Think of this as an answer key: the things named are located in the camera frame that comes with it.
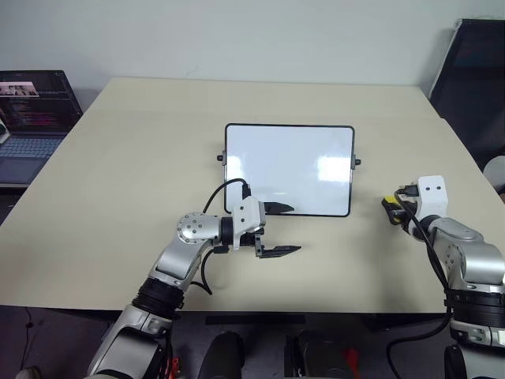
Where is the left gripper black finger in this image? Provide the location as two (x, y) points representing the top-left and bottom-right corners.
(263, 201), (297, 216)
(258, 244), (303, 262)

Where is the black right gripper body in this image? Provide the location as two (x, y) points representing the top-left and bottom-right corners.
(402, 199), (421, 235)

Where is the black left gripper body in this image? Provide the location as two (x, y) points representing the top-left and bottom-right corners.
(239, 226), (267, 260)

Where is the black-framed tabletop whiteboard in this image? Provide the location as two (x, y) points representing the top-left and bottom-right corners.
(215, 122), (362, 219)

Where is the white round object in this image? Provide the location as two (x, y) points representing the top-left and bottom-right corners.
(482, 155), (505, 195)

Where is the dark rounded shape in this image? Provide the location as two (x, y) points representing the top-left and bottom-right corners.
(285, 328), (359, 379)

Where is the black office chair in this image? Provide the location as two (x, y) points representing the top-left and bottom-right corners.
(427, 17), (505, 171)

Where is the red clamp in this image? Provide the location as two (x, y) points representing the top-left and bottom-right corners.
(163, 356), (183, 379)

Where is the open blue laptop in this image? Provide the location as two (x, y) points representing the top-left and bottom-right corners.
(0, 69), (84, 187)

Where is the beige rounded object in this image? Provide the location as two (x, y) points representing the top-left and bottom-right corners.
(17, 364), (43, 379)

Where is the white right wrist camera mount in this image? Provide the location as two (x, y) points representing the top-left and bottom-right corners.
(417, 173), (451, 219)

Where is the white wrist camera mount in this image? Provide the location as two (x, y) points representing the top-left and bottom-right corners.
(230, 195), (268, 253)
(417, 173), (451, 219)

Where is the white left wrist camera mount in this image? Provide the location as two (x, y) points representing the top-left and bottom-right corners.
(230, 195), (268, 253)

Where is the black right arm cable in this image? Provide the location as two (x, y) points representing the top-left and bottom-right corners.
(385, 182), (455, 379)

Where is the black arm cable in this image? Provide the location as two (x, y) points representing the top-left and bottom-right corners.
(200, 178), (253, 295)
(385, 182), (455, 379)

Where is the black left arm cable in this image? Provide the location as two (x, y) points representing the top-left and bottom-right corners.
(200, 178), (253, 295)

